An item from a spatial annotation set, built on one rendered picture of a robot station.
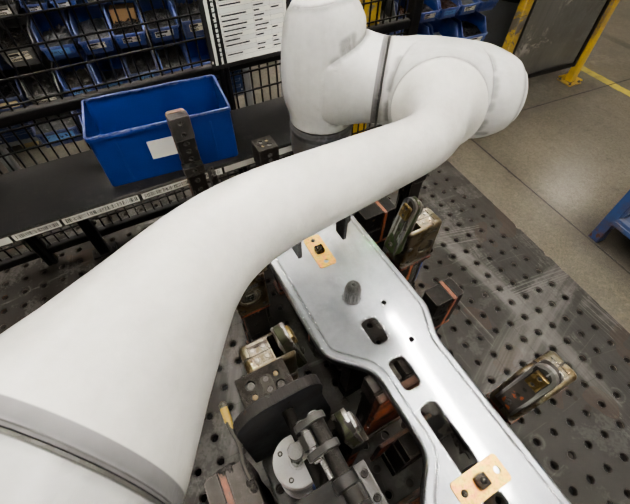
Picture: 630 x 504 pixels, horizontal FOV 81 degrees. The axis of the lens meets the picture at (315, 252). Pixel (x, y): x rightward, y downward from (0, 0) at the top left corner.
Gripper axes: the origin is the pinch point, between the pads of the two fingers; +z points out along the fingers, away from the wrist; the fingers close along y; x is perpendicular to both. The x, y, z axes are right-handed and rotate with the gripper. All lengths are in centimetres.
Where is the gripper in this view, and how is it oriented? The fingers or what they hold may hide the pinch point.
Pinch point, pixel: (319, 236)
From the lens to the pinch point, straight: 73.2
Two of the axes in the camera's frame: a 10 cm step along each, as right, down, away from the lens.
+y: 8.8, -3.8, 2.9
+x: -4.8, -6.9, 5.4
